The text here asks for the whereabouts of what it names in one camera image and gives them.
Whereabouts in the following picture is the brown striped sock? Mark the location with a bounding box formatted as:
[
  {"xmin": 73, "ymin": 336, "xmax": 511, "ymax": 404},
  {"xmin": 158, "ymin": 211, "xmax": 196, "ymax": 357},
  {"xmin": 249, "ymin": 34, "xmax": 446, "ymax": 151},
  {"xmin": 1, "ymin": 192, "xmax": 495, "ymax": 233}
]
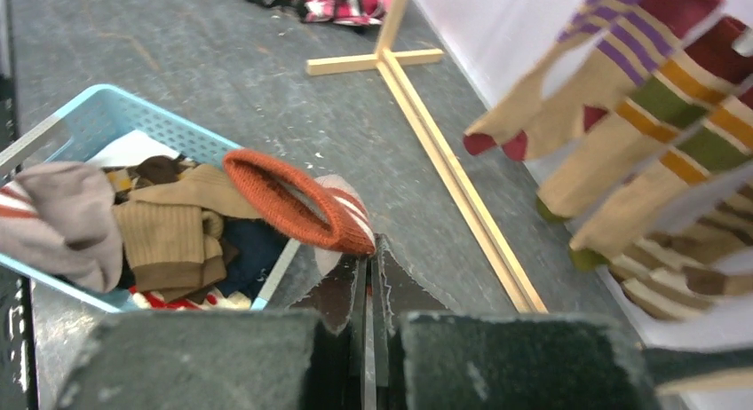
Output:
[
  {"xmin": 608, "ymin": 181, "xmax": 752, "ymax": 280},
  {"xmin": 620, "ymin": 266, "xmax": 752, "ymax": 322}
]

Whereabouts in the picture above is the navy blue sock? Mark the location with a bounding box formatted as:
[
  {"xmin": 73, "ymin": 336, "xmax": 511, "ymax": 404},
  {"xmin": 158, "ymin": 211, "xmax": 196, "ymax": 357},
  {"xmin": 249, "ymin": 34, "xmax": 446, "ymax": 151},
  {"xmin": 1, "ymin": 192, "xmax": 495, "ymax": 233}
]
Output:
[{"xmin": 216, "ymin": 219, "xmax": 289, "ymax": 301}]

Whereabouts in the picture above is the tan ribbed sock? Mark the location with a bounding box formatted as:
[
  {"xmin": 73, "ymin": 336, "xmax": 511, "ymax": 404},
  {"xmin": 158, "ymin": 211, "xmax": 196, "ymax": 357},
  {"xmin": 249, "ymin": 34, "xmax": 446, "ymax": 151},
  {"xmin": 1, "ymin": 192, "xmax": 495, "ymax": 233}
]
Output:
[{"xmin": 112, "ymin": 164, "xmax": 261, "ymax": 302}]

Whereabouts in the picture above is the red white striped sock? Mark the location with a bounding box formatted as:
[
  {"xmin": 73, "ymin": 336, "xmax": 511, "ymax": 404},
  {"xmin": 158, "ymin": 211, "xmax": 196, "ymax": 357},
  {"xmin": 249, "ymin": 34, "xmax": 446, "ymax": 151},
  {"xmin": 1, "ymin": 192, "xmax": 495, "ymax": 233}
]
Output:
[{"xmin": 1, "ymin": 162, "xmax": 123, "ymax": 293}]

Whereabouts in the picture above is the beige pink sock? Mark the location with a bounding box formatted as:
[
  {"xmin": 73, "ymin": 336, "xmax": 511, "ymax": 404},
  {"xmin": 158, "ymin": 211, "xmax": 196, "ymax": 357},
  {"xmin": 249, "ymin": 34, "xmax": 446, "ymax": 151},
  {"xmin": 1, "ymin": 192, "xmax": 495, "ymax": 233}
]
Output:
[{"xmin": 222, "ymin": 148, "xmax": 377, "ymax": 276}]

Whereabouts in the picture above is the light blue laundry basket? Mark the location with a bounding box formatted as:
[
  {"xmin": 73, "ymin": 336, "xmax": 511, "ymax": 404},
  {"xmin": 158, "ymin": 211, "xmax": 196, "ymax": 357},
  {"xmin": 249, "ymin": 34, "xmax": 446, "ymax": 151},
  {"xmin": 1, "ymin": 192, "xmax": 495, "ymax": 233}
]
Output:
[{"xmin": 1, "ymin": 84, "xmax": 311, "ymax": 313}]

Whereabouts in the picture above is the brown yellow checked sock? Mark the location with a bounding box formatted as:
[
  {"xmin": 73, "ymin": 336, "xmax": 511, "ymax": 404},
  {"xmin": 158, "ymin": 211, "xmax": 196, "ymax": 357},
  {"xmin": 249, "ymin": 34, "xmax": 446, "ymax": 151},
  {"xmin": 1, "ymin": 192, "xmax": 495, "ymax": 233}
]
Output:
[{"xmin": 102, "ymin": 155, "xmax": 198, "ymax": 195}]

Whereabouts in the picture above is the green striped tan sock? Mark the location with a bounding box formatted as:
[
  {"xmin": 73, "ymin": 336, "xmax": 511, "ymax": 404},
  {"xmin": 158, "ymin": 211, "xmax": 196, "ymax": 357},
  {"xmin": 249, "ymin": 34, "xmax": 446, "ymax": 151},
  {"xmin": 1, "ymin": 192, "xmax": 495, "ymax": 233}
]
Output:
[{"xmin": 535, "ymin": 51, "xmax": 752, "ymax": 222}]

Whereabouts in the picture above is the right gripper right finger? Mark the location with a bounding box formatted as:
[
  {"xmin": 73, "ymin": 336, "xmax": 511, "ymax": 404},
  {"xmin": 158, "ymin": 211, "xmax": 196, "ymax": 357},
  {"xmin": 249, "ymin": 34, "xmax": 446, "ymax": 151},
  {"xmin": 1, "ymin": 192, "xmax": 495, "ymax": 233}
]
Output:
[{"xmin": 372, "ymin": 235, "xmax": 659, "ymax": 409}]

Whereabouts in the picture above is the red purple striped sock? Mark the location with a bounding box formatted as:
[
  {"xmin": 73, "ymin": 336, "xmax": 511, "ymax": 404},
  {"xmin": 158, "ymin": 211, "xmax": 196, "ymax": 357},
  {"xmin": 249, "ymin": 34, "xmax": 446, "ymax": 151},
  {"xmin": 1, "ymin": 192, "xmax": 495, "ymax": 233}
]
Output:
[{"xmin": 463, "ymin": 0, "xmax": 725, "ymax": 161}]

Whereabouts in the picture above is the wooden hanger stand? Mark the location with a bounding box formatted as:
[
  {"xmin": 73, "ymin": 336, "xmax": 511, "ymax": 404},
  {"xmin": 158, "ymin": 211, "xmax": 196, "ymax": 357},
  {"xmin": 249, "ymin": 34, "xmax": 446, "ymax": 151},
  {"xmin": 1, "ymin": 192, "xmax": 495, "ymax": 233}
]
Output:
[{"xmin": 305, "ymin": 0, "xmax": 548, "ymax": 313}]

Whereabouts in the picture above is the red santa sock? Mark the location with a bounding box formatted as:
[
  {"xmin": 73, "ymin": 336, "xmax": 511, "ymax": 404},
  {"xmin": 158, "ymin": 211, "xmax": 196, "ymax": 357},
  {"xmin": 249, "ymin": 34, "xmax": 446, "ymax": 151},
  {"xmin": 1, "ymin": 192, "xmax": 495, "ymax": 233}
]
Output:
[{"xmin": 128, "ymin": 288, "xmax": 252, "ymax": 311}]

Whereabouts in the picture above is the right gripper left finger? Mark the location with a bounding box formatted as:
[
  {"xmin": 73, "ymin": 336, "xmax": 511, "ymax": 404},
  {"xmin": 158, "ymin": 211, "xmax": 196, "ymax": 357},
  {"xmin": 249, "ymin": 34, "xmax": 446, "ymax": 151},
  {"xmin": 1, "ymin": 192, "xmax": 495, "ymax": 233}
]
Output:
[{"xmin": 55, "ymin": 256, "xmax": 367, "ymax": 409}]

